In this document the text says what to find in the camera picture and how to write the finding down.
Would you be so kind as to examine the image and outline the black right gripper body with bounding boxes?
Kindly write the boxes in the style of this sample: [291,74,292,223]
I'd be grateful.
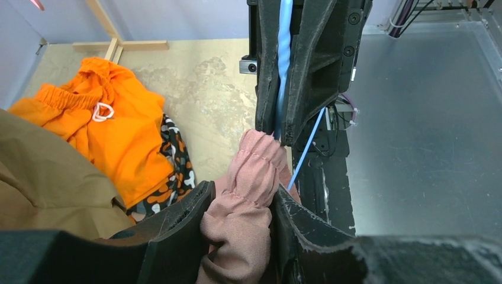
[239,0,374,95]

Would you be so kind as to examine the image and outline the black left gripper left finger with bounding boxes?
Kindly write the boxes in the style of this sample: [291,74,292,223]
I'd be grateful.
[1,181,215,283]

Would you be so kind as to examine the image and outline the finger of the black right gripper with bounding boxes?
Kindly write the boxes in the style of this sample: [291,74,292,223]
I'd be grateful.
[281,1,339,146]
[255,1,280,134]

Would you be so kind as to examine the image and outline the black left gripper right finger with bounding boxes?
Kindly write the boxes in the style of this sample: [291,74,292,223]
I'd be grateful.
[272,188,501,283]

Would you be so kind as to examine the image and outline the light blue wire hanger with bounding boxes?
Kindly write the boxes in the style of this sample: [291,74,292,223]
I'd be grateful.
[273,0,326,192]

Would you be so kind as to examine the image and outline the pink shorts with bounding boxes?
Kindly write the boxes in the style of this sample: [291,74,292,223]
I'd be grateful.
[196,129,292,283]

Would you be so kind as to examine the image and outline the camouflage patterned shorts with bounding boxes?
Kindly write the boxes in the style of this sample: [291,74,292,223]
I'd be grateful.
[127,114,195,223]

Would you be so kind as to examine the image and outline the tan khaki shorts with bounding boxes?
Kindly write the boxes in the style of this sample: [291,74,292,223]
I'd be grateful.
[1,111,133,240]

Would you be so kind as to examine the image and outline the orange shorts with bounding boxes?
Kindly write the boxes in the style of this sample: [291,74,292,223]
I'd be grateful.
[9,57,173,208]

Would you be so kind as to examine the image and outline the wooden clothes rack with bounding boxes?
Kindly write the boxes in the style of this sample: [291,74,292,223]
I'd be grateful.
[72,0,169,64]

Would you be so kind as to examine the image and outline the white drawstring cord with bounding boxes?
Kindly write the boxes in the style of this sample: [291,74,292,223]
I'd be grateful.
[91,102,115,123]

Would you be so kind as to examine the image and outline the pink wire hanger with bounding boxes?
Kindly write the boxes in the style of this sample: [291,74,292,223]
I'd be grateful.
[30,0,45,11]

